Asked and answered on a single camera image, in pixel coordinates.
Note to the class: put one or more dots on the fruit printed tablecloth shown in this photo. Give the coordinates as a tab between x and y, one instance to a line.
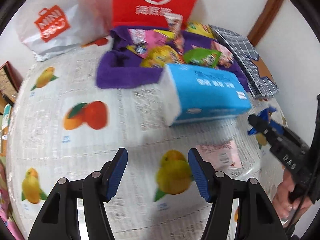
75	150

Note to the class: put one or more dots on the bright pink snack packet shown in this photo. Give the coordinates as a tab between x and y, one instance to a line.
151	37

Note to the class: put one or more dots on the green snack packet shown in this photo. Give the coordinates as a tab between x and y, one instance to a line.
200	56

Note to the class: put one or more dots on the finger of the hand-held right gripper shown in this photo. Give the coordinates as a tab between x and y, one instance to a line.
277	128
261	127

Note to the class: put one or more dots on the blue snack packet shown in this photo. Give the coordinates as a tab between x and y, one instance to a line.
266	115

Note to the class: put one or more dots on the pink printed cloth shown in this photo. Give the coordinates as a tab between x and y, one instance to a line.
5	205

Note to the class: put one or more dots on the pale green box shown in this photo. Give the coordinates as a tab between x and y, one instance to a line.
6	115

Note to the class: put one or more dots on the brown wooden door frame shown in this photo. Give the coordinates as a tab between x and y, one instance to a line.
265	17

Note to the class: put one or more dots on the white plastic shopping bag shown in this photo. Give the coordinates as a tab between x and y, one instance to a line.
72	37

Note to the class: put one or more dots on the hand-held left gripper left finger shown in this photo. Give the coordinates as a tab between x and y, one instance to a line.
117	175

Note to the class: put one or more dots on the red paper bag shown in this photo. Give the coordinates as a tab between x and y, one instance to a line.
130	2

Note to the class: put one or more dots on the person's right hand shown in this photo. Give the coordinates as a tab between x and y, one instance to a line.
282	195

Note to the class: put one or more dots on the purple towel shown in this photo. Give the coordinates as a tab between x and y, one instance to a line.
120	77

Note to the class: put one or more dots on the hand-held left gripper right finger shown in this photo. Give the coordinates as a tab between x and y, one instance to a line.
200	177

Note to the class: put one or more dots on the brown patterned box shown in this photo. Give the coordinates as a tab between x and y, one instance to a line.
7	78

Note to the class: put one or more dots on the small yellow snack packet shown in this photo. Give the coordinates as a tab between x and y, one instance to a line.
163	33

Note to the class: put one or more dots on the large yellow snack bag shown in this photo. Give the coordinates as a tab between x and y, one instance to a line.
197	28

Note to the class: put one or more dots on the pale pink packet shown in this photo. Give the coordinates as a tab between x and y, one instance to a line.
220	155

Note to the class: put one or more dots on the blue tissue pack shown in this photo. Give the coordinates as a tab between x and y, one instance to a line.
207	87

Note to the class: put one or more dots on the grey checked cloth with star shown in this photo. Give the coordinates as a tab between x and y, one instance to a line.
240	47

